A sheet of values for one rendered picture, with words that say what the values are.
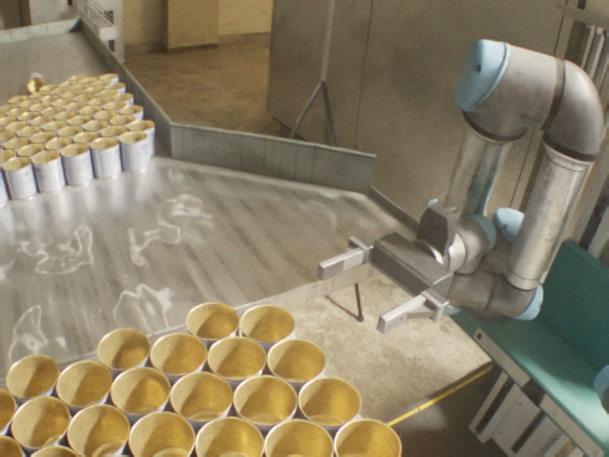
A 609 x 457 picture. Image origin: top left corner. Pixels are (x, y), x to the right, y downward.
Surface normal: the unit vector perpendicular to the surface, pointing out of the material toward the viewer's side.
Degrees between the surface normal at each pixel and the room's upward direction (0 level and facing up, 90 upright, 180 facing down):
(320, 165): 90
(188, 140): 90
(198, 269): 0
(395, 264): 90
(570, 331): 90
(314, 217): 0
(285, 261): 0
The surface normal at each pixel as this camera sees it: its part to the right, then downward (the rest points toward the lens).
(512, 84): -0.28, 0.36
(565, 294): -0.88, 0.21
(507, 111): -0.31, 0.81
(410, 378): 0.08, -0.82
